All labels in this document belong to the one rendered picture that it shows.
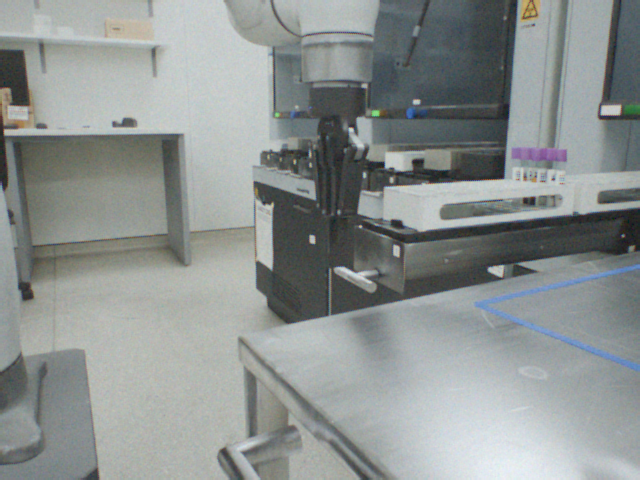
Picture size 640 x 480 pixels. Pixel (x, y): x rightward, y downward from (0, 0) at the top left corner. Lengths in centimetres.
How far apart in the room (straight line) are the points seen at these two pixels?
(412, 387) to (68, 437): 32
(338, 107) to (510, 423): 47
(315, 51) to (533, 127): 70
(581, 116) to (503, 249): 46
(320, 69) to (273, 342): 40
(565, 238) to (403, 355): 59
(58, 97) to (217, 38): 119
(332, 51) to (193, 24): 364
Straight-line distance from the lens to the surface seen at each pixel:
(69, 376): 64
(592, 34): 121
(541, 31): 129
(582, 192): 95
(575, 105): 121
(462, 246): 77
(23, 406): 55
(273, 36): 80
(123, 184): 418
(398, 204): 78
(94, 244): 423
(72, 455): 51
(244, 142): 434
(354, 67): 68
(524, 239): 84
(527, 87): 130
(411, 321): 41
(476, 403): 31
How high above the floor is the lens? 97
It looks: 13 degrees down
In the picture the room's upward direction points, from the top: straight up
